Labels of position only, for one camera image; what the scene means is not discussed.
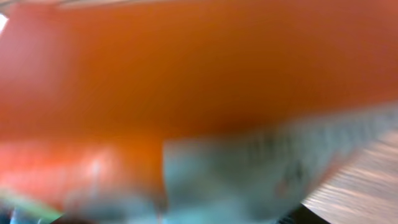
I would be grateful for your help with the orange white box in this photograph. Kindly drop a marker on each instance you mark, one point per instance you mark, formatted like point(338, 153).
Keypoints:
point(189, 111)

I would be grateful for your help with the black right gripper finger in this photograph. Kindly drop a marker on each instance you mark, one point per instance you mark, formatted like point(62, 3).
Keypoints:
point(302, 215)

